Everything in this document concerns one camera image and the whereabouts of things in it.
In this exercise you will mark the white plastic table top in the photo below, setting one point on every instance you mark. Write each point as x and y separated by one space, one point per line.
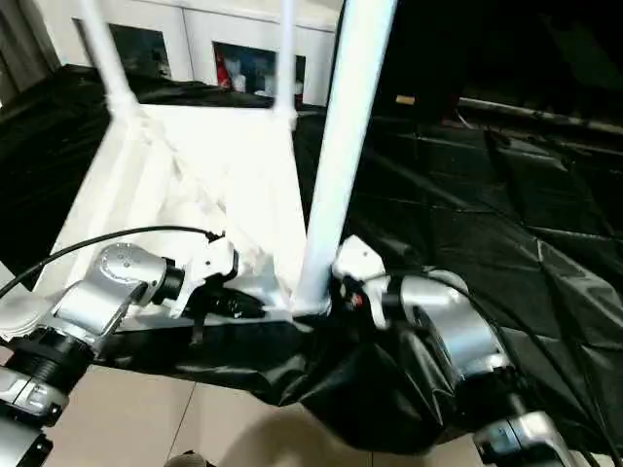
204 165

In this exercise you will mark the white plastic table leg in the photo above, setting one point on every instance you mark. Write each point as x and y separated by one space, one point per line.
341 136
286 53
107 53

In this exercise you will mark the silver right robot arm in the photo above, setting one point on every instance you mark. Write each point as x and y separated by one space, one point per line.
458 331

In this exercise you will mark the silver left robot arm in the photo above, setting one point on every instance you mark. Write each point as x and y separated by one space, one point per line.
97 292

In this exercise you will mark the black left robot foot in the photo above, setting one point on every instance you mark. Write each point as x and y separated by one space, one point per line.
187 460

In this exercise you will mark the black mat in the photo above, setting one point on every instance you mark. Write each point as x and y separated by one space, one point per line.
506 224

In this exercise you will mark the small yellow label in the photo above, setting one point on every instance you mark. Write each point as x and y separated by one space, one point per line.
405 99

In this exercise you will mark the white cabinet with glass doors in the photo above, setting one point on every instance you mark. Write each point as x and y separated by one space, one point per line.
185 29

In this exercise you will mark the grey window curtain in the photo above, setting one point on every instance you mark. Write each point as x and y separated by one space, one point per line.
21 44

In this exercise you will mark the grey metal rail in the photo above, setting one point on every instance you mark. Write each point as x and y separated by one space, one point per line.
545 112

